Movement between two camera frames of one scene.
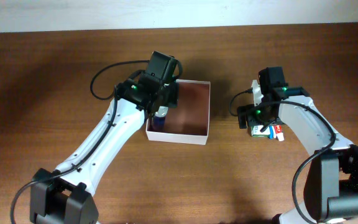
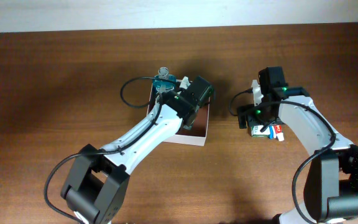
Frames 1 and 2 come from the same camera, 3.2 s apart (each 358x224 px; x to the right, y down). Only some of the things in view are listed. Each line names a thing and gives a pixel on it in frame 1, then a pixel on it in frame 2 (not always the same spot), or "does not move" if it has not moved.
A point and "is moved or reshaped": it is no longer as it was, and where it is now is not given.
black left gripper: [172, 87] -> [190, 126]
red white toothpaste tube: [279, 132] does not move
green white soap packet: [256, 132] does not move
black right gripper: [252, 118] does not move
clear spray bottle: [160, 118] is moved or reshaped
